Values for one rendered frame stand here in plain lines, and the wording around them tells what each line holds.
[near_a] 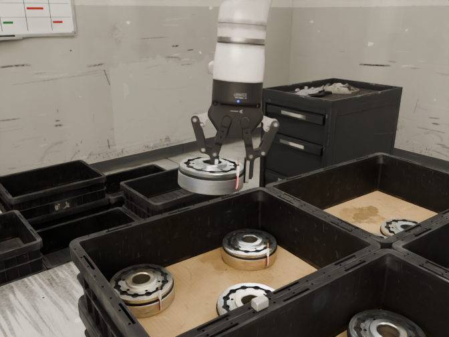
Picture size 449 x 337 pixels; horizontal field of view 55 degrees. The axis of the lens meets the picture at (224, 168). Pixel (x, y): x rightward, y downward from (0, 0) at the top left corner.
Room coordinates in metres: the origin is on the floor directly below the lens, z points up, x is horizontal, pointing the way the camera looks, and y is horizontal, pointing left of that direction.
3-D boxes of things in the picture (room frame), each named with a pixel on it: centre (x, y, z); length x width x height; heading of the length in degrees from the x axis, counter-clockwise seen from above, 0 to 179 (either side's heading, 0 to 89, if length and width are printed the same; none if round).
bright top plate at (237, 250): (0.71, -0.05, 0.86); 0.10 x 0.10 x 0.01
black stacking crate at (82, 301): (0.59, 0.00, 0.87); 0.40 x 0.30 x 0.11; 125
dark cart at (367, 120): (2.25, -0.57, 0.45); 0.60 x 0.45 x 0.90; 129
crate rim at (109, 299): (0.59, 0.00, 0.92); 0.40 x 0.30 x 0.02; 125
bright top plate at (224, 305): (0.53, -0.04, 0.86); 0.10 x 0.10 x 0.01
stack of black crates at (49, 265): (1.43, 0.51, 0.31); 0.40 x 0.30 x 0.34; 129
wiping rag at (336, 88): (2.36, -0.63, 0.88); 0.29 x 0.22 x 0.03; 129
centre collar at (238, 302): (0.53, -0.04, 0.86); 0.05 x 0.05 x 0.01
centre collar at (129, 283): (0.59, 0.13, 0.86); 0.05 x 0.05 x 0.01
